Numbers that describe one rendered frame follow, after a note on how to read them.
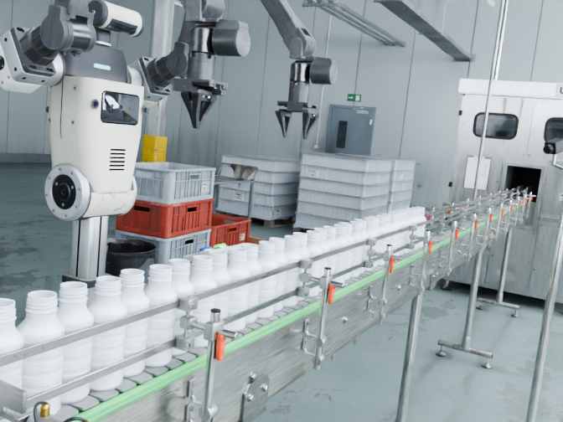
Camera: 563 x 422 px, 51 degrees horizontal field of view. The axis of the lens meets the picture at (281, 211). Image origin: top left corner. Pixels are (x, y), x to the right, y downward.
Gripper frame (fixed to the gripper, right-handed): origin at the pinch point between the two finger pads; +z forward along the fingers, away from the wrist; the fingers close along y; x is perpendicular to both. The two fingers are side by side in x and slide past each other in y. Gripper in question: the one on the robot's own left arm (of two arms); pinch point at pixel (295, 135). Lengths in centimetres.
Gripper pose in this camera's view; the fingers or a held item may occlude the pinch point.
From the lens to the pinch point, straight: 166.0
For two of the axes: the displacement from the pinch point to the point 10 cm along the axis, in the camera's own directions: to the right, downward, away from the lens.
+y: -8.7, -1.3, 4.7
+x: -4.8, 0.7, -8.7
